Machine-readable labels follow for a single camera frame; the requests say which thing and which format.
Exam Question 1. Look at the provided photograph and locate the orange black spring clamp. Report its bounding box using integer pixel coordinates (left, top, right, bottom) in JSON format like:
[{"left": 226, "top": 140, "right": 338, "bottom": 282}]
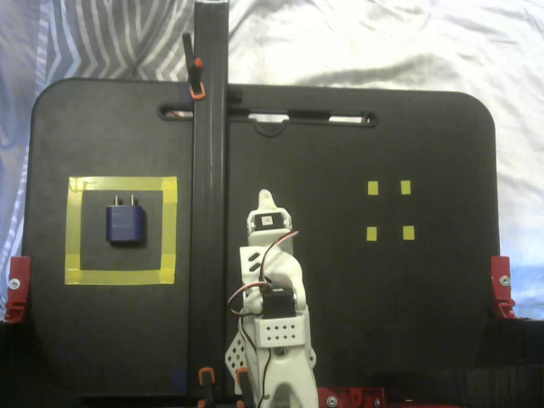
[{"left": 181, "top": 32, "right": 207, "bottom": 102}]

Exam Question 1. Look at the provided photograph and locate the blue white charger block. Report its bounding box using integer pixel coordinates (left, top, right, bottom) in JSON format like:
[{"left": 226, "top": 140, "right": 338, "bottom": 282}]
[{"left": 105, "top": 193, "right": 148, "bottom": 247}]

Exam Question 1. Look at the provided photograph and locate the red corner bracket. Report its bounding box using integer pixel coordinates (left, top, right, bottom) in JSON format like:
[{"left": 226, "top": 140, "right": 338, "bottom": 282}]
[
  {"left": 489, "top": 254, "right": 518, "bottom": 320},
  {"left": 3, "top": 255, "right": 33, "bottom": 324}
]

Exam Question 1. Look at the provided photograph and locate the black flat bar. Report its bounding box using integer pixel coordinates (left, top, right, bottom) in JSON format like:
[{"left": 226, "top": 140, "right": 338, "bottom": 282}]
[{"left": 189, "top": 0, "right": 230, "bottom": 400}]

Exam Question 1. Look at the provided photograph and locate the yellow tape square outline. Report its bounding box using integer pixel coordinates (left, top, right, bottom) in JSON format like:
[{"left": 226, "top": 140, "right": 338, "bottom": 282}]
[{"left": 64, "top": 176, "right": 179, "bottom": 286}]

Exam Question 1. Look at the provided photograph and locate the red post base bracket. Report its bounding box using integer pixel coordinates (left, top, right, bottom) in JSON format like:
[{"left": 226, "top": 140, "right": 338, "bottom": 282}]
[{"left": 317, "top": 386, "right": 387, "bottom": 408}]

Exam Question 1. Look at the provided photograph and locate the black backdrop board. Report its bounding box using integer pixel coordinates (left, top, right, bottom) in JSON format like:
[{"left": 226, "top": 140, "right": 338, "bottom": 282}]
[{"left": 0, "top": 318, "right": 544, "bottom": 408}]

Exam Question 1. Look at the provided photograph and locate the orange black bar clamp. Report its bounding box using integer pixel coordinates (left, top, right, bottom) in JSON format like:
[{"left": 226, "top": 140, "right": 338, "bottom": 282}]
[
  {"left": 235, "top": 367, "right": 252, "bottom": 403},
  {"left": 198, "top": 366, "right": 217, "bottom": 403}
]

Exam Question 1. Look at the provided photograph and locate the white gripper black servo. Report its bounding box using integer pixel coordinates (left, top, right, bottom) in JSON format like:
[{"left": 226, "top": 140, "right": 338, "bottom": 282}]
[{"left": 246, "top": 189, "right": 293, "bottom": 237}]

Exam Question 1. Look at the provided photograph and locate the grey striped blanket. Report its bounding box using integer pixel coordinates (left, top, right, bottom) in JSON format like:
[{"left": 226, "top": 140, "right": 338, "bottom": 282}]
[{"left": 0, "top": 0, "right": 199, "bottom": 264}]

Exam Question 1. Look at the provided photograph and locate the white bedsheet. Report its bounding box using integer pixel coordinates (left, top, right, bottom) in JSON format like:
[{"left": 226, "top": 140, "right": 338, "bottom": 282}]
[{"left": 0, "top": 0, "right": 544, "bottom": 320}]

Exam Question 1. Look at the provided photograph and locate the red white servo wire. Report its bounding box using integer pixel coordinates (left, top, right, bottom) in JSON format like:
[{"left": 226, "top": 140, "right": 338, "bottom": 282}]
[{"left": 227, "top": 230, "right": 300, "bottom": 318}]

